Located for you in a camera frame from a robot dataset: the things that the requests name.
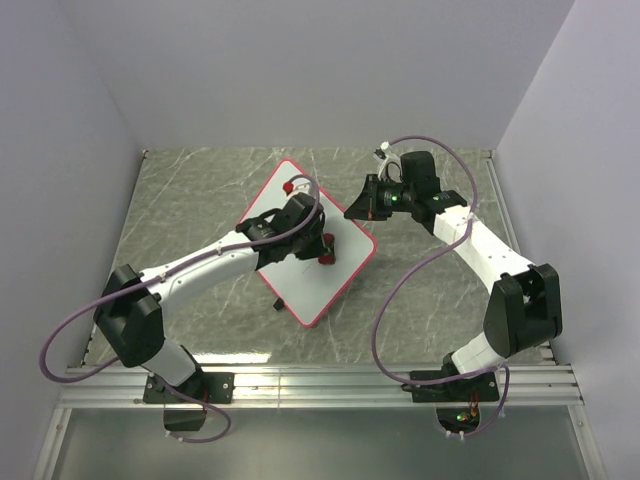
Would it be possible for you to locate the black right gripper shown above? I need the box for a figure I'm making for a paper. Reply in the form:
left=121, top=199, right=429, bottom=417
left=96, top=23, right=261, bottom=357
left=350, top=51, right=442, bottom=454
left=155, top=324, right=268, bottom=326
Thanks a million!
left=343, top=175, right=415, bottom=222

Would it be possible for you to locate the red whiteboard eraser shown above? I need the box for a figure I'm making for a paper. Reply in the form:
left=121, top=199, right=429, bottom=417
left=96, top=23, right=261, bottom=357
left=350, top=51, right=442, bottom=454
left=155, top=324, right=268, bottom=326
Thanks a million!
left=318, top=233, right=336, bottom=265

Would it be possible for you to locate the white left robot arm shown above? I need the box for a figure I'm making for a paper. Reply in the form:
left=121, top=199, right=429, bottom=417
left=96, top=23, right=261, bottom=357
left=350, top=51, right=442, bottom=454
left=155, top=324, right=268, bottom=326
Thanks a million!
left=94, top=193, right=333, bottom=402

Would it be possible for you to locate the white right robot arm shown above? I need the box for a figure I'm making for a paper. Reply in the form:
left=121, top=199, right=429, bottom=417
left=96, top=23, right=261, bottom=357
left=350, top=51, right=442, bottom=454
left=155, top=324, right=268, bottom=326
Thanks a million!
left=344, top=144, right=563, bottom=402

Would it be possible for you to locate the black board stand foot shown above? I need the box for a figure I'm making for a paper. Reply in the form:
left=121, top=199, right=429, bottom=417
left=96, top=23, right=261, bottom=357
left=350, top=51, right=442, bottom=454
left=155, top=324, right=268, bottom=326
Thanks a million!
left=273, top=298, right=285, bottom=311

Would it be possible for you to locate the white board with pink frame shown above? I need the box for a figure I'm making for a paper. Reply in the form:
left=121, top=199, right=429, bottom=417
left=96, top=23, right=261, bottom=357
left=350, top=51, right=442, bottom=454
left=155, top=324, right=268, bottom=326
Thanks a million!
left=257, top=190, right=377, bottom=327

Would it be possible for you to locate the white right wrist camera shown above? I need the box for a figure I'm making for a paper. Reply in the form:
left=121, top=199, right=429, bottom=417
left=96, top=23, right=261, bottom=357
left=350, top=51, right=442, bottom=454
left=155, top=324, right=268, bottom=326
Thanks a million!
left=374, top=141, right=402, bottom=181

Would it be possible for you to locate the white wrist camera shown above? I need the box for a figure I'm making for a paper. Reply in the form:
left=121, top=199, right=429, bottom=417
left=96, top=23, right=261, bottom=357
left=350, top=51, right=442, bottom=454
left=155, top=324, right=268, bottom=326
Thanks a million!
left=374, top=141, right=402, bottom=181
left=282, top=179, right=314, bottom=197

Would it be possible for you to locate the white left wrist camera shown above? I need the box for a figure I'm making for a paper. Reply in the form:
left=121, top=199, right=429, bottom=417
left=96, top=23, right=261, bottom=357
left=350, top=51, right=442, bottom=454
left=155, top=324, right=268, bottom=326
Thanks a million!
left=282, top=179, right=314, bottom=197

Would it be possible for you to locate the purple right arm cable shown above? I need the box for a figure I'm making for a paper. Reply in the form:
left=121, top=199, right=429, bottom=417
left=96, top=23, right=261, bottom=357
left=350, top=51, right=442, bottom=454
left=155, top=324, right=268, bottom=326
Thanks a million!
left=372, top=135, right=512, bottom=438

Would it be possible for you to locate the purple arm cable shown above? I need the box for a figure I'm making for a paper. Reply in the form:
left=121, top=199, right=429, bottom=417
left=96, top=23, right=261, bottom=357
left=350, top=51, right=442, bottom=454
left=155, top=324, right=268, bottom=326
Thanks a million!
left=39, top=174, right=233, bottom=445
left=372, top=135, right=512, bottom=438

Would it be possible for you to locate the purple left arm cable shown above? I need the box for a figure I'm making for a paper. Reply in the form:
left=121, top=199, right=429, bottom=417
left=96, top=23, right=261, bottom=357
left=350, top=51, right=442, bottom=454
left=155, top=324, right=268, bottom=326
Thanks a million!
left=39, top=174, right=233, bottom=445

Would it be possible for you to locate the aluminium mounting rail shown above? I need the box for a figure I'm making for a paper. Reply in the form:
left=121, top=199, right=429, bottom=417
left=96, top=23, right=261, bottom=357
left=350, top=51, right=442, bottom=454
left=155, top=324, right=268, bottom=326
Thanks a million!
left=56, top=364, right=584, bottom=409

